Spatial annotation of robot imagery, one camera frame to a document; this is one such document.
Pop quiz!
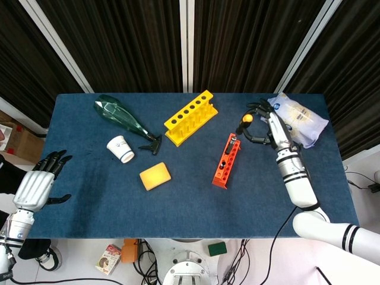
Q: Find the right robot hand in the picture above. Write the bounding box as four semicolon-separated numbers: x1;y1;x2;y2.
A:
239;99;299;153

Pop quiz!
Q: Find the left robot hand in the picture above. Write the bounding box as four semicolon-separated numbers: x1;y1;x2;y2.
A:
12;150;73;213

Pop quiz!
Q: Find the black orange handle screwdriver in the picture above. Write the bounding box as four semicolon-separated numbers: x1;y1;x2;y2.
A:
236;114;254;134

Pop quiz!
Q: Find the white paper cup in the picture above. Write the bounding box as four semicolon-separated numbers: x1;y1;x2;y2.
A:
106;135;135;164

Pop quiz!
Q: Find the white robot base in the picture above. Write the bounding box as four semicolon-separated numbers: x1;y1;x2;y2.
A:
160;238;220;285

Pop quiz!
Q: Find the orange plastic tool holder rack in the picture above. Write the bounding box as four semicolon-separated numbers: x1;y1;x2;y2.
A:
211;133;242;189

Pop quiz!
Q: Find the black trouser leg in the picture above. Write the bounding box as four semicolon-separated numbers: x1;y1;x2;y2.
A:
17;238;52;261
0;154;28;195

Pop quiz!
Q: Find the wet wipes pack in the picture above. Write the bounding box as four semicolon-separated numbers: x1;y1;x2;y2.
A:
267;92;330;149

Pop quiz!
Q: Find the cardboard box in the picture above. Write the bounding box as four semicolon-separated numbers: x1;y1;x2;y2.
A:
0;110;45;166

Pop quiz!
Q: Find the black white sneaker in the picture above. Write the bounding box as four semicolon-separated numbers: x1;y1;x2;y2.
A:
34;246;63;271

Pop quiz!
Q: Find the yellow test tube rack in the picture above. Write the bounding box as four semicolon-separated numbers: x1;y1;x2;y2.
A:
163;90;219;147

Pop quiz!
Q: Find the small red white carton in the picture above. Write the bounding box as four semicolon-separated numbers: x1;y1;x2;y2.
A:
94;243;122;276

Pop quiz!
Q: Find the green spray bottle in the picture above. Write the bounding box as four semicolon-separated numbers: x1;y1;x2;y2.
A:
94;94;163;156

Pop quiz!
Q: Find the orange plastic object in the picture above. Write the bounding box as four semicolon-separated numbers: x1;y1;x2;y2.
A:
121;238;140;264

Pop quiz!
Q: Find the blue tablecloth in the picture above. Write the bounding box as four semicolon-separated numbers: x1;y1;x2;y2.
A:
23;93;362;240

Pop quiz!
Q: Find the yellow sponge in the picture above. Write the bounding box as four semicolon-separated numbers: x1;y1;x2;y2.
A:
139;161;172;192

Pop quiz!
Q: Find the green block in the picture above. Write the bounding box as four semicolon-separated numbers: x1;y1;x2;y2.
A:
207;242;227;258

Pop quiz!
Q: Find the black pleated curtain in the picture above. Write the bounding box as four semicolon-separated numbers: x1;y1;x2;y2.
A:
0;0;380;161

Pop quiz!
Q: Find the white metal frame rail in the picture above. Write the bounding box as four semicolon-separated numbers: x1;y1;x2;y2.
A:
0;96;50;135
341;144;380;167

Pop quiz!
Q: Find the white metal frame post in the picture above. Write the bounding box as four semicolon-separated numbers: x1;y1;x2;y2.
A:
179;0;195;93
273;0;344;94
18;0;95;94

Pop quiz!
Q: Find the thin black cable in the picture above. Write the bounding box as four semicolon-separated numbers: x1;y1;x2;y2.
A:
345;164;380;191

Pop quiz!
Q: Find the black cable bundle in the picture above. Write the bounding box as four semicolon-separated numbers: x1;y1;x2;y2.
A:
132;239;163;285
218;239;251;285

